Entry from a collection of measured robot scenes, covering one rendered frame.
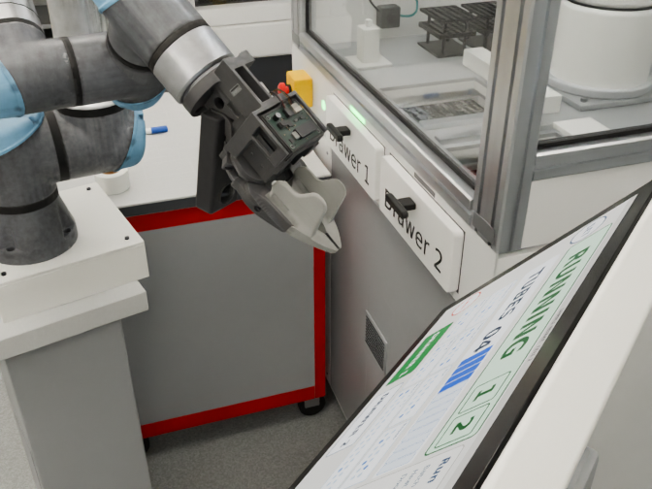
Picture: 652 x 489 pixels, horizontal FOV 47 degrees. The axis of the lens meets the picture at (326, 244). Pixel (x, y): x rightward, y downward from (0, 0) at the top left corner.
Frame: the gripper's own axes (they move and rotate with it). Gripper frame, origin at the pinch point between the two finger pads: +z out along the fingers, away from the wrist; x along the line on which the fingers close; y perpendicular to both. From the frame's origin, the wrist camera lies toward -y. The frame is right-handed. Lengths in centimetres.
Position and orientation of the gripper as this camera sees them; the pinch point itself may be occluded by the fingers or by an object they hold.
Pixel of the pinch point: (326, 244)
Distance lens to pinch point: 77.0
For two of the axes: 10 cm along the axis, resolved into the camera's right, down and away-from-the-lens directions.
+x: 5.5, -4.4, 7.1
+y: 5.4, -4.7, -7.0
